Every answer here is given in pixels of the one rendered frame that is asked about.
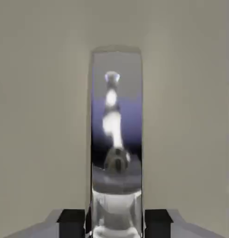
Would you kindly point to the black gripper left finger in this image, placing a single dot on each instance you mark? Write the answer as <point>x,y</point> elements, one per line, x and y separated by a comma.
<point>69,223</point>

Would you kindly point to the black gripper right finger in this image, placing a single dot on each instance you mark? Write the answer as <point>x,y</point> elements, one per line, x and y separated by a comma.
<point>159,223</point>

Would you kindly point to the beige cabinet door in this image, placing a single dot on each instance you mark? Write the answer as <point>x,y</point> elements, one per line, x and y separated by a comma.
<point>41,111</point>

